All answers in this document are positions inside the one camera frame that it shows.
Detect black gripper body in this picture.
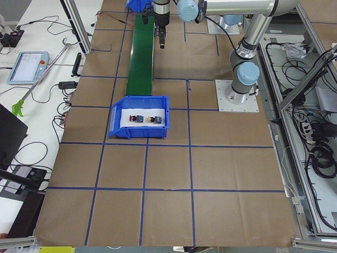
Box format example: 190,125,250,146
156,25,166,40

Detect yellow mushroom push button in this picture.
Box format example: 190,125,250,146
147,116,162,124

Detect red mushroom push button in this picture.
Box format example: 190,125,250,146
129,115,144,123

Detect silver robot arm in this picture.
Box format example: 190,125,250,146
153,0,170,49
177,0,298,105

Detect blue bin right side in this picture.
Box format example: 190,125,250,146
126,0,152,13

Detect blue bin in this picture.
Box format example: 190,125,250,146
108,95,170,139
126,0,152,13

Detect green conveyor belt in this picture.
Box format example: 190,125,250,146
126,14,154,95

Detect blue bin left side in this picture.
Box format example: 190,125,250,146
108,95,170,139

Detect white foam pad left bin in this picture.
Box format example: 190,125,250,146
120,108,165,127

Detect black power adapter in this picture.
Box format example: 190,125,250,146
58,81,78,90

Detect teach pendant tablet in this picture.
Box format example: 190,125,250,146
7,51,49,85

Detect metal reacher grabber tool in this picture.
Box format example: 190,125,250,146
12,38,77,117

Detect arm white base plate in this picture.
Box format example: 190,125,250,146
207,14,242,35
215,80,259,113

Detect red black conveyor wire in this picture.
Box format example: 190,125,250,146
96,10,135,27

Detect aluminium frame post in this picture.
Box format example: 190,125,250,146
65,0,92,55

